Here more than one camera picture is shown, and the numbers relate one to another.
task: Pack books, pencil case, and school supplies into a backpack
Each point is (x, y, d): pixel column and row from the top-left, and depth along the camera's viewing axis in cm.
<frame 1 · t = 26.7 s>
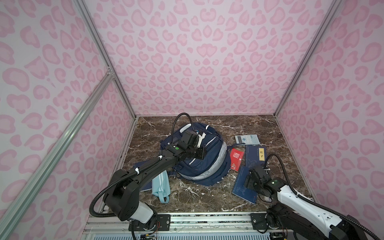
left hand: (208, 151, 81), fingers closed
right hand: (250, 184, 85), fingers open
navy blue backpack: (215, 163, 80), point 15 cm above the table
blue book yellow label front: (239, 190, 84), on the table
blue book yellow label rear: (255, 155, 97), point 2 cm above the table
red stationery packet: (236, 156, 97), point 2 cm above the table
light blue calculator: (252, 139, 106), point 2 cm above the table

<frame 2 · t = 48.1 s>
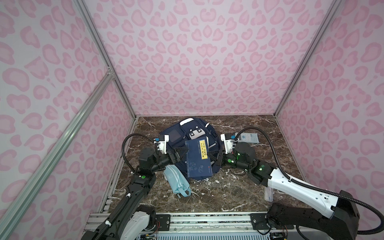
left hand: (186, 150, 73), fingers open
right hand: (208, 155, 71), fingers closed
blue book left side: (198, 159, 75), point 21 cm above the table
teal pencil case: (178, 183, 84), point 4 cm above the table
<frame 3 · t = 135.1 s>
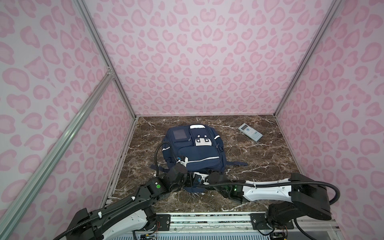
left hand: (197, 176, 77), fingers closed
right hand: (205, 171, 83), fingers open
navy blue backpack: (199, 148, 92), point 10 cm above the table
light blue calculator: (250, 132, 109), point 2 cm above the table
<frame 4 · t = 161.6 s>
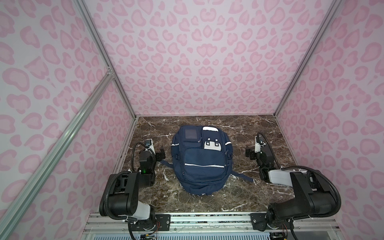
left hand: (155, 145, 92), fingers open
right hand: (256, 144, 93), fingers open
